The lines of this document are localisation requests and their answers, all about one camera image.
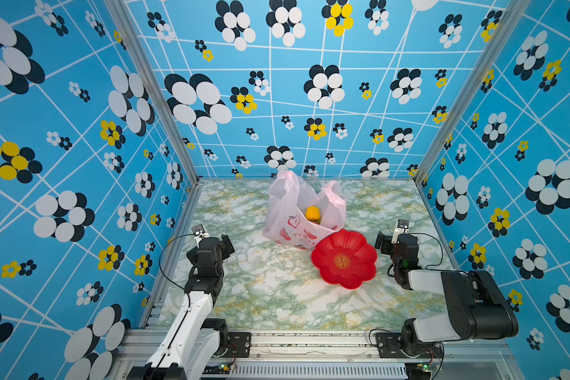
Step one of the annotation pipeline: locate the right aluminium corner post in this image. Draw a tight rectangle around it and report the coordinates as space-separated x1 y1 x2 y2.
414 0 531 187

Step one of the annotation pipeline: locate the red flower-shaped plate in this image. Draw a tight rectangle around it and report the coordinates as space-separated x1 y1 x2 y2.
311 229 378 290

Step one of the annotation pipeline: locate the yellow lemon fruit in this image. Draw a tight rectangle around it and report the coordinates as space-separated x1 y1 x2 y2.
305 206 321 224

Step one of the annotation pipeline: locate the right green circuit board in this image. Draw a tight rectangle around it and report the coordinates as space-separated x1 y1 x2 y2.
405 363 432 376

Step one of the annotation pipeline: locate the aluminium corner post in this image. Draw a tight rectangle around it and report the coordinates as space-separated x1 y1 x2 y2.
105 0 199 189
414 0 531 187

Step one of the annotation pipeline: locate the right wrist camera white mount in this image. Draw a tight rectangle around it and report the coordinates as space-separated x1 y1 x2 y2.
391 219 409 244

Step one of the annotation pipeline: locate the left green circuit board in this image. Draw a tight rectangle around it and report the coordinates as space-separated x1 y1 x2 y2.
203 364 232 375

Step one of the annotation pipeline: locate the green circuit board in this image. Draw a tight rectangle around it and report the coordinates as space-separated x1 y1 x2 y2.
203 364 232 375
405 363 432 376

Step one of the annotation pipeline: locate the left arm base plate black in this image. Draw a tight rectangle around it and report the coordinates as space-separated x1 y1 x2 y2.
192 332 253 359

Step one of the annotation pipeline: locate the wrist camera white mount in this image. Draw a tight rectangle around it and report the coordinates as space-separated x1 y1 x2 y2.
391 219 409 244
191 224 210 246

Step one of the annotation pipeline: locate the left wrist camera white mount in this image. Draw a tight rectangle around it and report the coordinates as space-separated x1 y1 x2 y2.
191 224 210 246

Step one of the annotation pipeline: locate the pink translucent plastic bag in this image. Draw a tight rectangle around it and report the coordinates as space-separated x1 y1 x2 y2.
262 170 347 250

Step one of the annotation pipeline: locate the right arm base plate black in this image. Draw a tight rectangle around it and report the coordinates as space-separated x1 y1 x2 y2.
372 332 444 361

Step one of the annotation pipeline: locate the left aluminium corner post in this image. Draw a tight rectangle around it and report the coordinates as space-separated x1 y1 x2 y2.
105 0 199 189

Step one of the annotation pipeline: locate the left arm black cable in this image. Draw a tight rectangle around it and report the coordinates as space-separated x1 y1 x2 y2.
157 232 198 291

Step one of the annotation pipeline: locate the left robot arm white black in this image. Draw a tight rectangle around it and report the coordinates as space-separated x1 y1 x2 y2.
127 231 234 379

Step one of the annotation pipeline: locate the aluminium front rail frame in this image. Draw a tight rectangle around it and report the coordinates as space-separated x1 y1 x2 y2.
106 328 523 380

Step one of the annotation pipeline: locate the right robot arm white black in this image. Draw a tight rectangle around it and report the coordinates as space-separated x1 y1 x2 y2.
375 232 519 356

